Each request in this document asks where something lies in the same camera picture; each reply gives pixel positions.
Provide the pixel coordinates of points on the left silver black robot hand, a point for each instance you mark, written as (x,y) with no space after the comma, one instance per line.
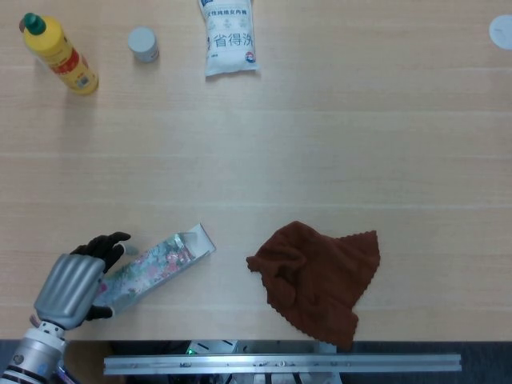
(76,280)

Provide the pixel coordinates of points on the floral pattern carton box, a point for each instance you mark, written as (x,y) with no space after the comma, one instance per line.
(156,266)

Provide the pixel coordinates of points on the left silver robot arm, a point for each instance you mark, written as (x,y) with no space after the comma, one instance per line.
(30,356)

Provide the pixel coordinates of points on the brown cloth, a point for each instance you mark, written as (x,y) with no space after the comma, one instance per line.
(316,280)

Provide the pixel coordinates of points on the yellow bottle green cap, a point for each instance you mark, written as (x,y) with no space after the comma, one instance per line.
(60,56)

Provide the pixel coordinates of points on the small white jar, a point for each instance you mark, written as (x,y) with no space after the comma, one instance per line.
(142,43)

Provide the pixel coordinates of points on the white detergent refill pouch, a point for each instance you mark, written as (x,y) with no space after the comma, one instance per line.
(229,38)

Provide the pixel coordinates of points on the white round desk grommet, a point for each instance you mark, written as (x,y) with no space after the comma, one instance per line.
(501,31)

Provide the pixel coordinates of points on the aluminium profile rail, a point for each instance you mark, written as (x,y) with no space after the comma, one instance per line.
(280,363)

